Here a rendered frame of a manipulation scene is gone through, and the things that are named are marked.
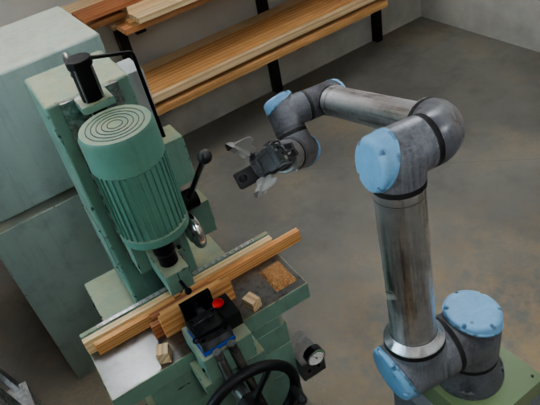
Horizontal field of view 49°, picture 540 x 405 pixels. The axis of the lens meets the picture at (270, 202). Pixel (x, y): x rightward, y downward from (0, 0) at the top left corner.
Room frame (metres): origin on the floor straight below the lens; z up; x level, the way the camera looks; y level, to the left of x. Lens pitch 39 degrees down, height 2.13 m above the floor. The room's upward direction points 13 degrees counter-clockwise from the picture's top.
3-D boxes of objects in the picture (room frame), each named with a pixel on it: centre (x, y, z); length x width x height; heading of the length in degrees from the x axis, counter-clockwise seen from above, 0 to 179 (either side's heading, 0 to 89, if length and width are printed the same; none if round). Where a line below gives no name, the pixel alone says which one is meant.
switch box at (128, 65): (1.52, 0.30, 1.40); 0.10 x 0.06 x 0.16; 24
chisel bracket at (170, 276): (1.19, 0.30, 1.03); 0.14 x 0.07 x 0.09; 24
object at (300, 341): (1.15, 0.00, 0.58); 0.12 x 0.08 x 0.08; 24
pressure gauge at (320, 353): (1.08, -0.03, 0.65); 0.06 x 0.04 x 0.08; 114
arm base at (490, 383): (0.94, -0.44, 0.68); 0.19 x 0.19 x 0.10
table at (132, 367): (1.07, 0.24, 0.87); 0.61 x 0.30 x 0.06; 114
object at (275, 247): (1.19, 0.24, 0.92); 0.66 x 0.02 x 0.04; 114
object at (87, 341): (1.19, 0.29, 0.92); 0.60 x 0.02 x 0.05; 114
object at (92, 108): (1.29, 0.35, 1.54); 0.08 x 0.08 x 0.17; 24
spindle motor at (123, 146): (1.17, 0.30, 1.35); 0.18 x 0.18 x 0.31
